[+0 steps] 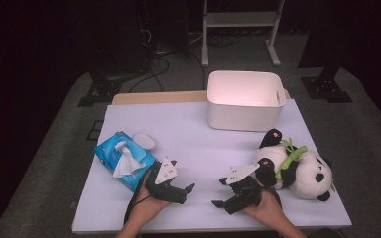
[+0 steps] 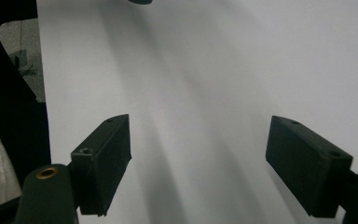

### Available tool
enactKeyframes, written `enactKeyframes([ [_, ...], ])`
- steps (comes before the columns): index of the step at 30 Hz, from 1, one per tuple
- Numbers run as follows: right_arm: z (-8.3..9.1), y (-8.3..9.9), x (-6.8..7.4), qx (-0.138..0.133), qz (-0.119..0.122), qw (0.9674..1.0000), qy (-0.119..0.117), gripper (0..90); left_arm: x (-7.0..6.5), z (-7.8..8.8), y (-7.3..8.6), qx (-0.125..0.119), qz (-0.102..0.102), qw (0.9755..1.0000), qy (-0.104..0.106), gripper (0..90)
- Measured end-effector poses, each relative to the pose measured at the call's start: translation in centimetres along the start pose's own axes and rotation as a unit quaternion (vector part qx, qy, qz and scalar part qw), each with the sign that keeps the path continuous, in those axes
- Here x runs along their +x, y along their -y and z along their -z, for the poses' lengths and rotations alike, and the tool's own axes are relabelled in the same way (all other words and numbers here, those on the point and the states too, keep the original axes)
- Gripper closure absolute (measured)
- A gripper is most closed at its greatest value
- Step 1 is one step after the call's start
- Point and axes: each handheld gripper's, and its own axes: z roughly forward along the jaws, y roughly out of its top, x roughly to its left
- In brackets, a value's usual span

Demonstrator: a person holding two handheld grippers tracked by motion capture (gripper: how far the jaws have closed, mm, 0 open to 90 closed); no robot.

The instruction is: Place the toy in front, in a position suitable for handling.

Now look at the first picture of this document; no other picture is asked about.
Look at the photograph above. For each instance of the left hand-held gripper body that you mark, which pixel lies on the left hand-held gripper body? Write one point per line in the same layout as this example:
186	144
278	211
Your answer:
165	191

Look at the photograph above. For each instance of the white metal stand frame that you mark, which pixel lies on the white metal stand frame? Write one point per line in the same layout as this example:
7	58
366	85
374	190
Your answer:
241	18

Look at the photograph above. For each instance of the person's right hand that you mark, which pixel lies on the person's right hand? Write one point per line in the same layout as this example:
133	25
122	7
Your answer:
269	208

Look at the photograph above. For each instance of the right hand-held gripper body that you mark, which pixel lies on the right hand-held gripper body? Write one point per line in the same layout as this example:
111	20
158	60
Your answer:
244	195

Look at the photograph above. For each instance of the white plastic pack lid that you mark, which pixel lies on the white plastic pack lid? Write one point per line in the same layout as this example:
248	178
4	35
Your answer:
144	141

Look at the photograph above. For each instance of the white storage box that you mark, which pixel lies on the white storage box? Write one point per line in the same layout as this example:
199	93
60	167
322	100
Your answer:
244	95

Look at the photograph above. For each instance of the blue wet wipe pack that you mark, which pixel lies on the blue wet wipe pack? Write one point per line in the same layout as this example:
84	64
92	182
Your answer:
109	153

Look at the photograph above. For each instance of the black stand base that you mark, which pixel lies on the black stand base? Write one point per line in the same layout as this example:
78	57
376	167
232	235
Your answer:
325	89
101	92

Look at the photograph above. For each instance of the panda plush toy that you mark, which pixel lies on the panda plush toy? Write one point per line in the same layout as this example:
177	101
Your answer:
304	175

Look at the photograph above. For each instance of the white wet wipe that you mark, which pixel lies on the white wet wipe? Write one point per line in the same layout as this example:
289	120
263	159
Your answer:
125	163

